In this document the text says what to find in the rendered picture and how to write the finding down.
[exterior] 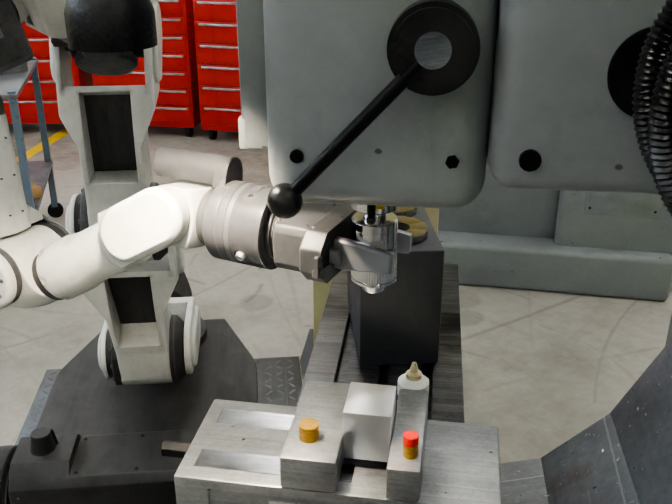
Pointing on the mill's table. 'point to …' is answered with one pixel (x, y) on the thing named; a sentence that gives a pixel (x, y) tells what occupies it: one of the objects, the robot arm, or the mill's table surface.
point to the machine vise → (245, 471)
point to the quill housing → (339, 80)
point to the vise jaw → (307, 408)
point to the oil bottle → (413, 378)
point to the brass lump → (308, 430)
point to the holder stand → (403, 301)
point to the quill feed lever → (409, 54)
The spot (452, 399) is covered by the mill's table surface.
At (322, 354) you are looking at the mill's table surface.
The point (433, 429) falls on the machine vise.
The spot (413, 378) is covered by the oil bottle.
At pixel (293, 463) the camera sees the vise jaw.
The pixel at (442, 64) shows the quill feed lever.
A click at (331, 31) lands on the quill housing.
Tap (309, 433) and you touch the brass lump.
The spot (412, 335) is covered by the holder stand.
